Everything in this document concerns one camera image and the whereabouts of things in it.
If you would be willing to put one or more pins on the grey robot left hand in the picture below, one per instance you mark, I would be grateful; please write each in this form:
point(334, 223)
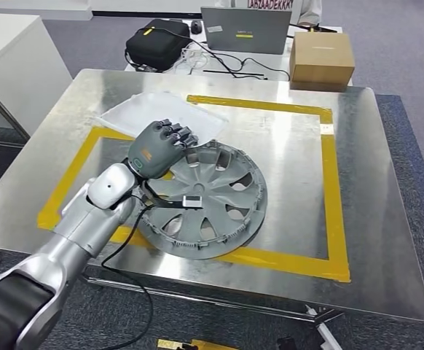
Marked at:
point(153, 152)

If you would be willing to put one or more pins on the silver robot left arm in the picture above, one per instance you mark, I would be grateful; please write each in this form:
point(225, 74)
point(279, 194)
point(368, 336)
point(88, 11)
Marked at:
point(80, 227)

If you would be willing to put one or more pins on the stainless steel workbench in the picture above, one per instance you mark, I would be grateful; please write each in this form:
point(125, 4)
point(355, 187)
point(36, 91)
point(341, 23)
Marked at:
point(379, 193)

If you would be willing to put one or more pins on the grey wheel hubcap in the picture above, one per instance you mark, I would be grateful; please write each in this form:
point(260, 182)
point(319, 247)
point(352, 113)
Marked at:
point(215, 186)

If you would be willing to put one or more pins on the black carry bag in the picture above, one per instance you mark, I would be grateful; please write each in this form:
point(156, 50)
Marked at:
point(157, 46)

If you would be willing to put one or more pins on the black computer mouse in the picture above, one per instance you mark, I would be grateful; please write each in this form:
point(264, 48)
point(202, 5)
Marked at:
point(196, 27)

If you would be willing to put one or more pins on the grey laptop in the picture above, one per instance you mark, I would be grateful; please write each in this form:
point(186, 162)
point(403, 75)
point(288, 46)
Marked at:
point(246, 34)

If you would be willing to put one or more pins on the white cabinet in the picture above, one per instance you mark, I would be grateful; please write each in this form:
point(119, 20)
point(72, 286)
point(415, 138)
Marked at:
point(22, 72)

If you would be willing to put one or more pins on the white desk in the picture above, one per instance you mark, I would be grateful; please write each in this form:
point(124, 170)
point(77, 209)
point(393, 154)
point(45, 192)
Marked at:
point(282, 60)

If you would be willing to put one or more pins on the yellow floor tape outline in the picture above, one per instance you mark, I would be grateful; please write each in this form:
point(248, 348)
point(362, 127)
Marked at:
point(205, 345)

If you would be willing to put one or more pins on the brown cardboard box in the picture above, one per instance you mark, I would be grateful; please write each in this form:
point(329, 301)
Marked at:
point(321, 58)

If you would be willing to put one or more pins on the yellow tape rectangle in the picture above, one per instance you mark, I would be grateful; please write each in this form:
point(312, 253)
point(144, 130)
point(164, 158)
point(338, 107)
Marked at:
point(334, 203)

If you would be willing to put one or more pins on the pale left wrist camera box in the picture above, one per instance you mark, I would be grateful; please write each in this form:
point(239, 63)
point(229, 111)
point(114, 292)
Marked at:
point(192, 202)

